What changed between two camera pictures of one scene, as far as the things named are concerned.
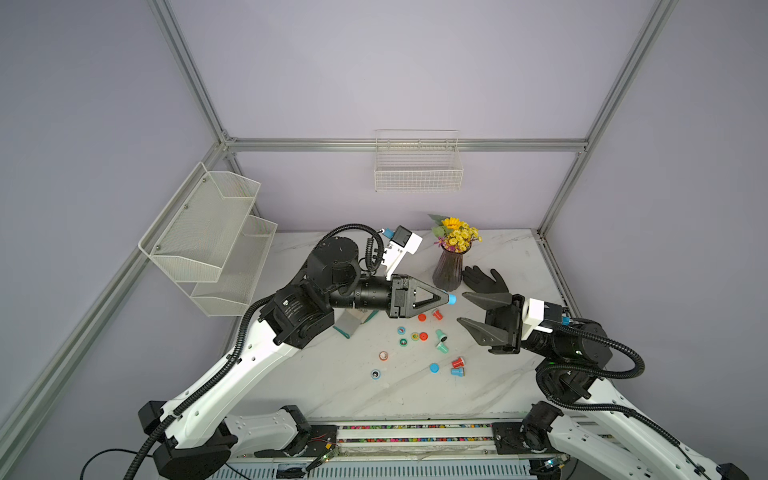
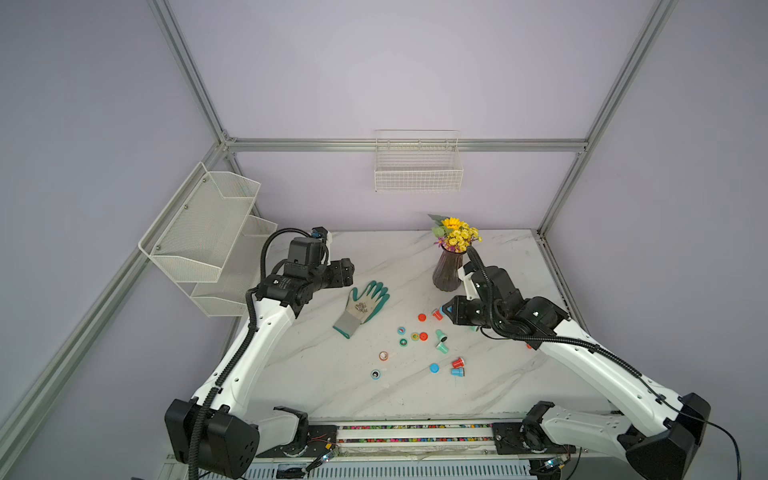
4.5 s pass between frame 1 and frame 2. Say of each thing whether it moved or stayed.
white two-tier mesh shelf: stayed
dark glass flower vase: stayed
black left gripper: moved
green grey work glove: stayed
